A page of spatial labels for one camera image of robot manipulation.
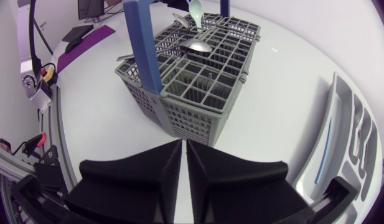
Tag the dark mat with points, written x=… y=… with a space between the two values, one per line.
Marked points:
x=86 y=46

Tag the steel spoon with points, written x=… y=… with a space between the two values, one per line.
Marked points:
x=196 y=45
x=180 y=20

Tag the grey cutlery tray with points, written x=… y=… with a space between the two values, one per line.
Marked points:
x=338 y=124

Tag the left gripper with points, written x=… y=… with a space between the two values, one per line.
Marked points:
x=77 y=33

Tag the pale plastic spoon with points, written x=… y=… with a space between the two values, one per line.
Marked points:
x=196 y=12

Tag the grey cutlery basket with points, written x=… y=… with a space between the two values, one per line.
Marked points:
x=194 y=90

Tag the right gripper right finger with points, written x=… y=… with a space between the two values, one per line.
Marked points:
x=235 y=189

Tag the dark screen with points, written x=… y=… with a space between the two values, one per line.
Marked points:
x=90 y=8

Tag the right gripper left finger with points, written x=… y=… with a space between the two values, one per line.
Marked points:
x=132 y=189

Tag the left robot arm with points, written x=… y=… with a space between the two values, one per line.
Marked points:
x=25 y=46

